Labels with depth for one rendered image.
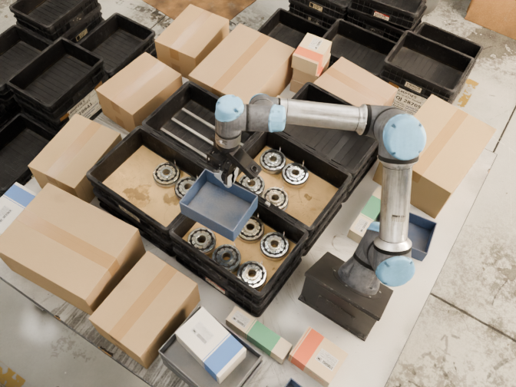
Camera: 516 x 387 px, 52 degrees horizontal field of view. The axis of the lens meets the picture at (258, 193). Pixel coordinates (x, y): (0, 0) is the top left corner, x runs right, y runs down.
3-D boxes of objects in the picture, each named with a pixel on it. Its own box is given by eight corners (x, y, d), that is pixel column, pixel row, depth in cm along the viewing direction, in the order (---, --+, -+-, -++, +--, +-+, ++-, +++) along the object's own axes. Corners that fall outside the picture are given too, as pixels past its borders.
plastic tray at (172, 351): (262, 359, 173) (262, 355, 169) (222, 410, 164) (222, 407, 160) (200, 309, 181) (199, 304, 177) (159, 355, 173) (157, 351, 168)
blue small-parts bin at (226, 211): (257, 206, 172) (258, 195, 166) (233, 242, 165) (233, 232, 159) (206, 180, 177) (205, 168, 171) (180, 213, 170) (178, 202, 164)
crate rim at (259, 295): (309, 235, 186) (310, 232, 184) (260, 300, 172) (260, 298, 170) (219, 178, 197) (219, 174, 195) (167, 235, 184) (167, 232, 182)
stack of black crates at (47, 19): (78, 31, 346) (58, -31, 308) (114, 48, 338) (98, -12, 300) (34, 67, 327) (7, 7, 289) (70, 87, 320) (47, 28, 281)
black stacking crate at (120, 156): (219, 192, 205) (219, 175, 196) (170, 246, 192) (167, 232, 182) (143, 143, 217) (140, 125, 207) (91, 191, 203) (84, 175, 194)
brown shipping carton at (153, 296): (153, 268, 199) (147, 249, 186) (200, 300, 193) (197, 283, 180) (98, 333, 186) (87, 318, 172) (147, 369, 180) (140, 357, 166)
